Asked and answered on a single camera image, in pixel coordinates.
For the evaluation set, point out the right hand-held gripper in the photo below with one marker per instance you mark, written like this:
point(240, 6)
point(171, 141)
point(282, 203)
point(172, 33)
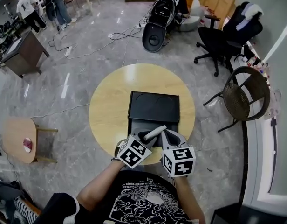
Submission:
point(179, 162)

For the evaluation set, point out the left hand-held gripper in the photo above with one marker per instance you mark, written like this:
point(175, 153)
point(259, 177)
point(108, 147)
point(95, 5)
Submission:
point(131, 154)

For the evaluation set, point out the grey remote control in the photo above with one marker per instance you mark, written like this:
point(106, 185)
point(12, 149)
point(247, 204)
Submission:
point(155, 132)

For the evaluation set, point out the black box container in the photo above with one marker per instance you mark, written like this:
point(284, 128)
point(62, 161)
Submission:
point(155, 106)

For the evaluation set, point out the person's left forearm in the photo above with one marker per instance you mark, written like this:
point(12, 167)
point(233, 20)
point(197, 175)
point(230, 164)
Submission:
point(99, 185)

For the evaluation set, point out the person's right forearm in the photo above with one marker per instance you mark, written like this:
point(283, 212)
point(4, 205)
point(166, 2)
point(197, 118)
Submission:
point(189, 195)

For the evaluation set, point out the person's black printed t-shirt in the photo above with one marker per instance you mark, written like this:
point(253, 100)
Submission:
point(138, 199)

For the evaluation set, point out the black wicker chair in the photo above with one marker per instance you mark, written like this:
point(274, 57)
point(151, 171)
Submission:
point(239, 101)

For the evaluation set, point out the black open hard-shell case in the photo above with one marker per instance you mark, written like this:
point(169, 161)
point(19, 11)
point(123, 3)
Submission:
point(157, 31)

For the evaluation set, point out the black office chair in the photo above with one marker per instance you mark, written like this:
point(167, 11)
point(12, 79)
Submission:
point(218, 41)

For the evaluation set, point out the black box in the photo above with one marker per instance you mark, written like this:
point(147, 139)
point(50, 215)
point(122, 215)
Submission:
point(250, 214)

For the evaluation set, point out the white power strip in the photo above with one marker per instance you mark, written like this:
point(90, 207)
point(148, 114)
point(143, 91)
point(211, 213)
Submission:
point(68, 51)

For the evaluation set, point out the pink and white plate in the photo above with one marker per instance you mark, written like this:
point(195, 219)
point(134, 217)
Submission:
point(27, 144)

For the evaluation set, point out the white round pouf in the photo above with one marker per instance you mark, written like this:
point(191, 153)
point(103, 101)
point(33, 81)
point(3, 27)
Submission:
point(192, 17)

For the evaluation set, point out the small wooden side table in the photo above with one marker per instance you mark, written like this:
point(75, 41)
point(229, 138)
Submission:
point(17, 139)

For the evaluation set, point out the black and white striped cloth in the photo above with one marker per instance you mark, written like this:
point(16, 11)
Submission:
point(25, 210)

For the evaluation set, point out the dark wooden desk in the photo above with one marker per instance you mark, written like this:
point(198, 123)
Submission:
point(24, 52)

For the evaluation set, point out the white clothes on chair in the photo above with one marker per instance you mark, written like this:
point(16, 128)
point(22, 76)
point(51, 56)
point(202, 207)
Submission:
point(251, 11)

